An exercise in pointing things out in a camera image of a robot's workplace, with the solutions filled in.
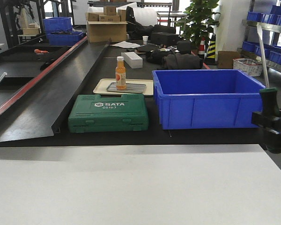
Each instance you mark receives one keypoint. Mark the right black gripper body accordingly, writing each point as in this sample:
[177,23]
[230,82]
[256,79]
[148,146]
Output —
[271,130]

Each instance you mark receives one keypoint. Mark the beige plastic tray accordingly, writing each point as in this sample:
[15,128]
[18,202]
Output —
[104,83]

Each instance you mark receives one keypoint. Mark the small grey metal tray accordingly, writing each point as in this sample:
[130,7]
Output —
[130,88]

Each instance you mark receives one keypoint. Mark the brown cardboard box on floor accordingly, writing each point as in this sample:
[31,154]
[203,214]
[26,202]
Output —
[225,59]

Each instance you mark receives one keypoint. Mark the large blue plastic bin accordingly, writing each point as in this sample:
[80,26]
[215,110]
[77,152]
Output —
[192,99]

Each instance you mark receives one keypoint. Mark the metal shelf with blue bins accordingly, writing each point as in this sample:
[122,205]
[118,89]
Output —
[268,16]

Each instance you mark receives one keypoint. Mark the striped traffic cone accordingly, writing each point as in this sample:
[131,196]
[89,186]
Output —
[210,56]

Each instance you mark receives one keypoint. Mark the black bag on conveyor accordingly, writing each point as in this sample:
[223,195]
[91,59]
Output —
[182,61]

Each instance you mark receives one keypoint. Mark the potted green plant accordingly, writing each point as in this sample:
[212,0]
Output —
[200,21]

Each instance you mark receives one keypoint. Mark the green SATA tool case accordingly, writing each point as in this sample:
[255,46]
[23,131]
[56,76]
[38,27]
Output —
[94,113]

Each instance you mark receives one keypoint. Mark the white rectangular box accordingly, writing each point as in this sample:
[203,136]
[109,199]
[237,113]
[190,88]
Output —
[132,59]

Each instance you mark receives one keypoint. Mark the white paper cup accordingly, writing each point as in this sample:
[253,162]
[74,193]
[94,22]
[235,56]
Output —
[145,39]

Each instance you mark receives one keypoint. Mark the orange juice bottle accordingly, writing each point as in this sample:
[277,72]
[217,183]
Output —
[120,73]

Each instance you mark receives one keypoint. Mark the large cardboard box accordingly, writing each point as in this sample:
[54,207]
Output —
[105,31]

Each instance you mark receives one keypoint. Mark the blue crate far left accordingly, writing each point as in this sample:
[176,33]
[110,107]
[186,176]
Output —
[59,31]

